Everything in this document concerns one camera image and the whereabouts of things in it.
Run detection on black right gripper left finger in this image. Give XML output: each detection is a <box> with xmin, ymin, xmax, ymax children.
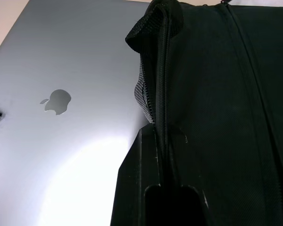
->
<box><xmin>117</xmin><ymin>124</ymin><xmax>161</xmax><ymax>226</ymax></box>

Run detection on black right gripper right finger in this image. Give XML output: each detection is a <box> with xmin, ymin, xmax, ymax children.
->
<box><xmin>171</xmin><ymin>126</ymin><xmax>212</xmax><ymax>226</ymax></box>

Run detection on black laptop bag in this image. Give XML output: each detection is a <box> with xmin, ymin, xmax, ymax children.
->
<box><xmin>125</xmin><ymin>0</ymin><xmax>283</xmax><ymax>226</ymax></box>

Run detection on silver grey laptop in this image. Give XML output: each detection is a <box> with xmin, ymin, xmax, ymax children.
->
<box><xmin>0</xmin><ymin>0</ymin><xmax>156</xmax><ymax>226</ymax></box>

